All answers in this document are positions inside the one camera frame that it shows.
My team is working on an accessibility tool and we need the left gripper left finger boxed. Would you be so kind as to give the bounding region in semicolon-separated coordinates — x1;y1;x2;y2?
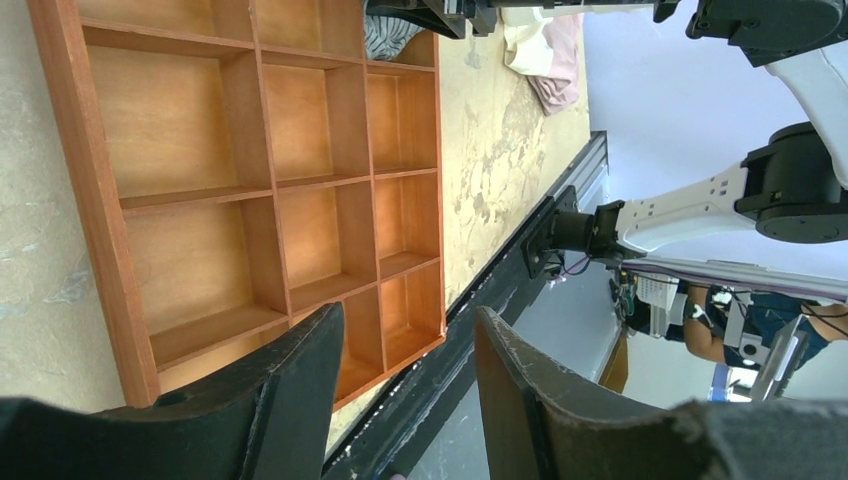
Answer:
1;303;345;479

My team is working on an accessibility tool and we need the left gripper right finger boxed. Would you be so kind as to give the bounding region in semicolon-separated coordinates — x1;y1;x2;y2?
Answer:
474;307;847;479

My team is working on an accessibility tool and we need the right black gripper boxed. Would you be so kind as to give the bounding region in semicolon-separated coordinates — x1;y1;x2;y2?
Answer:
364;0;499;39

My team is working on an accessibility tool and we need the grey striped underwear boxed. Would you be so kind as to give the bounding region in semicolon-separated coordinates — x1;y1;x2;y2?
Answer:
364;15;423;61

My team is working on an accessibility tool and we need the orange compartment tray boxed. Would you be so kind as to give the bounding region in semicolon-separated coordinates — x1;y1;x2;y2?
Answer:
27;1;446;407

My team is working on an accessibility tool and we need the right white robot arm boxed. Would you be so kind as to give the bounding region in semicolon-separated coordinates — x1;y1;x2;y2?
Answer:
437;1;805;291

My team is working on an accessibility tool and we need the pink underwear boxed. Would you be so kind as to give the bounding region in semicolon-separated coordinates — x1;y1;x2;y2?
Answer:
527;14;583;116

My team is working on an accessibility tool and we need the person in white shirt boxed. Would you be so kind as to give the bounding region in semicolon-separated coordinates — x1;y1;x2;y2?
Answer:
676;292;847;371

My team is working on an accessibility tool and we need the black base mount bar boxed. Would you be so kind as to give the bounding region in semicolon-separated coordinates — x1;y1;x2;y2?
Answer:
323;186;578;479

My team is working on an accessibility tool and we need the aluminium rail frame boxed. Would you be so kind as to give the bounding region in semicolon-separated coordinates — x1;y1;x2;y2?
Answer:
565;130;610;212

